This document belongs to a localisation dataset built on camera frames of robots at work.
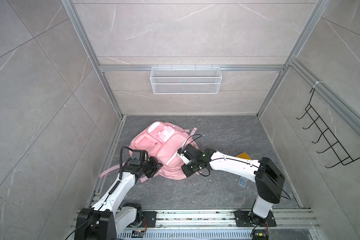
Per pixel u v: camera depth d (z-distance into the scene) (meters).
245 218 0.75
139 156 0.66
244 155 0.98
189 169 0.73
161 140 0.92
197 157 0.63
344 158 0.58
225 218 0.75
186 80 1.01
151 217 0.73
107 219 0.39
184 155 0.68
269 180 0.46
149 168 0.72
